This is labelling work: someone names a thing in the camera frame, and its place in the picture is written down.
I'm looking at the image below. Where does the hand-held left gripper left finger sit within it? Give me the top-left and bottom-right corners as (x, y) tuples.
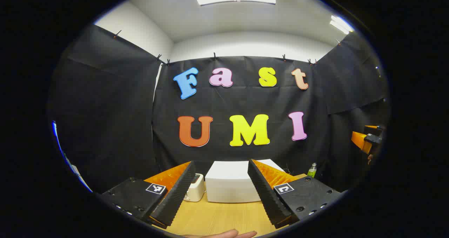
(101, 160), (197, 229)

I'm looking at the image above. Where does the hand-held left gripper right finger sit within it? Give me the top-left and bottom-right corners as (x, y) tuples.
(248, 158), (343, 229)

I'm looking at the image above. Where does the white microwave oven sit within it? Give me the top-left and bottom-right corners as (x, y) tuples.
(205, 159), (285, 203)

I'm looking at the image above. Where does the white toaster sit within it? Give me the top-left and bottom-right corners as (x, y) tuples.
(184, 173), (206, 202)

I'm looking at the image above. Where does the small ceiling light panel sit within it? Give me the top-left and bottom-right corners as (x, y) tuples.
(330, 15), (355, 35)

